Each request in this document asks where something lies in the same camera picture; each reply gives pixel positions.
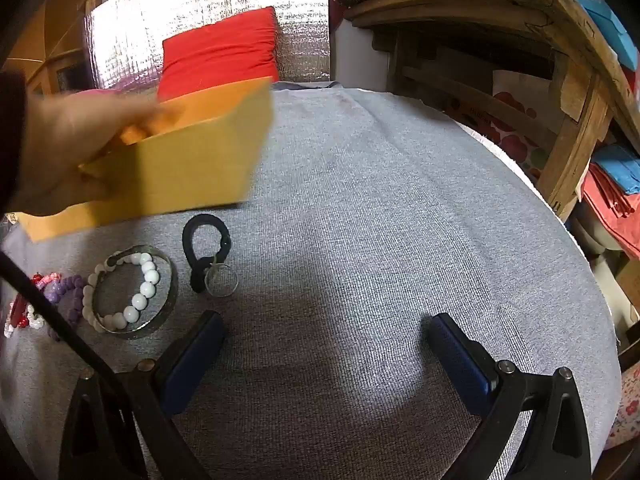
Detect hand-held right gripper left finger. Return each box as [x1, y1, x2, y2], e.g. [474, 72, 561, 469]
[59, 310, 226, 480]

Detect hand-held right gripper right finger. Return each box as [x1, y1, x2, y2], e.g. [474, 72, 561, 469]
[425, 312, 593, 480]

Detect small clear ring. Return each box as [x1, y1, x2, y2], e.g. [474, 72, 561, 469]
[206, 262, 240, 297]

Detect clear glass bangle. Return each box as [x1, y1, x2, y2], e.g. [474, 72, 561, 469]
[90, 245, 179, 341]

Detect black carabiner clip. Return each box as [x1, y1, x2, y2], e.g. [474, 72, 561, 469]
[182, 214, 232, 293]

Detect pink flower clear bead bracelet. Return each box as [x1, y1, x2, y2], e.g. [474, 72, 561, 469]
[4, 290, 46, 339]

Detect orange cardboard box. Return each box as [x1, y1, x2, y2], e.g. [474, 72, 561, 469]
[17, 76, 275, 243]

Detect person's left hand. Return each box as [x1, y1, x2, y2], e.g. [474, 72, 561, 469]
[10, 91, 173, 216]

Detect grey cloth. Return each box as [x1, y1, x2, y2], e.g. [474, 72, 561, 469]
[0, 80, 621, 480]

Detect floral cloth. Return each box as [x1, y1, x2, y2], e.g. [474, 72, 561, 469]
[615, 362, 640, 453]

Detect coral red cloth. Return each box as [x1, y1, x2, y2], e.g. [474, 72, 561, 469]
[582, 165, 640, 258]

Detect blue folded cloth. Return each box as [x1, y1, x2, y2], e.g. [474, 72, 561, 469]
[590, 145, 640, 196]

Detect white bag with coloured dots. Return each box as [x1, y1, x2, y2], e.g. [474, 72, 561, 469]
[450, 70, 558, 181]

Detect red cushion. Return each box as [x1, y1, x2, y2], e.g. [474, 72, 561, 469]
[157, 6, 280, 103]

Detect silver foil insulation sheet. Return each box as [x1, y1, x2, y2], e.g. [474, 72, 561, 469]
[85, 0, 332, 93]

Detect wooden cabinet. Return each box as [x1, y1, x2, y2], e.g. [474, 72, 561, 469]
[5, 0, 126, 93]

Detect wooden side table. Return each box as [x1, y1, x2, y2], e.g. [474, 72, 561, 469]
[345, 0, 640, 223]

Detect blue cardboard box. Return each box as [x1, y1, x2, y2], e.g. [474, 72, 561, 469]
[497, 0, 640, 71]

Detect black cable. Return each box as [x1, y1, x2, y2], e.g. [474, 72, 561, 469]
[0, 252, 151, 480]

